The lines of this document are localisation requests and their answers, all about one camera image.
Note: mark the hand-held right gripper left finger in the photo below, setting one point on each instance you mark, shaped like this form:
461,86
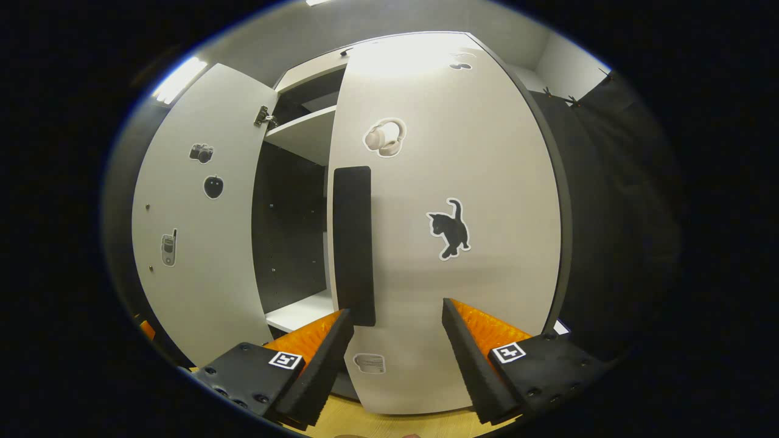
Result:
322,371

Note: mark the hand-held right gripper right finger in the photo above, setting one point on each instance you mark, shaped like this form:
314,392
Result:
475,371

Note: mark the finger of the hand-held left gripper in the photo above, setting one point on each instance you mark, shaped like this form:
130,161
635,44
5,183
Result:
147,330

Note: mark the cabinet door with camera sticker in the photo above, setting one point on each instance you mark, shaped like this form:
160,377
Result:
195,292

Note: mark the cabinet door with headphones sticker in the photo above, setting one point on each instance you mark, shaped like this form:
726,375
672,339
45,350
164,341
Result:
487,152

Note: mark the white desk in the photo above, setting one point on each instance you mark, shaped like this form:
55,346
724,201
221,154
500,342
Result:
560,327

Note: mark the white cabinet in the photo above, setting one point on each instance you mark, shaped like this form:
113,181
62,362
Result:
292,231

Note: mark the metal door hinge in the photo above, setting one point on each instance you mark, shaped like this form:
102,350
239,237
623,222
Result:
265,117

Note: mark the ceiling light panel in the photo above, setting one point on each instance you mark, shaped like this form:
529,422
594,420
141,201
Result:
179,79
317,2

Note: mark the white cabinet drawer front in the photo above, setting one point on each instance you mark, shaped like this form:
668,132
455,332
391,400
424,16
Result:
307,74

